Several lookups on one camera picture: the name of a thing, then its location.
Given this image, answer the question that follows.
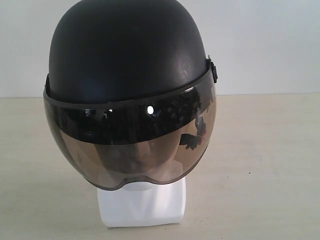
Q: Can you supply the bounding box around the black helmet with tinted visor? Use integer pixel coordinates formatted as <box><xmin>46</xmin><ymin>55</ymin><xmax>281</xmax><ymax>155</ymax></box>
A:
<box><xmin>43</xmin><ymin>0</ymin><xmax>218</xmax><ymax>191</ymax></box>

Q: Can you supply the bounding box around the white mannequin head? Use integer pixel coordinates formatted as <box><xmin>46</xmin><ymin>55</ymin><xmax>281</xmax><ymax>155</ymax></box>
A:
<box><xmin>97</xmin><ymin>178</ymin><xmax>187</xmax><ymax>228</ymax></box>

